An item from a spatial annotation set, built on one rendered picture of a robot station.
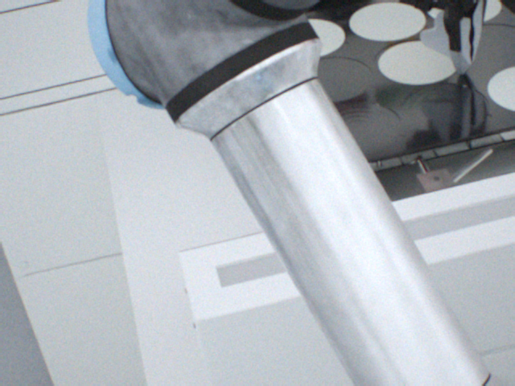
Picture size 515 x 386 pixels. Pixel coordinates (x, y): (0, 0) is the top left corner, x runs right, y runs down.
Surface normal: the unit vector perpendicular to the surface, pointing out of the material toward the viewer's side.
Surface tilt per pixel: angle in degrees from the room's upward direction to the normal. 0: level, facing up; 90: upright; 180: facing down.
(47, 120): 90
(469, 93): 0
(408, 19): 0
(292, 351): 90
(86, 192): 90
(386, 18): 0
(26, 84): 90
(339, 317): 72
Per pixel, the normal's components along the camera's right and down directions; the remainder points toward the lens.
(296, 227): -0.47, 0.24
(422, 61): -0.13, -0.78
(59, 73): 0.22, 0.59
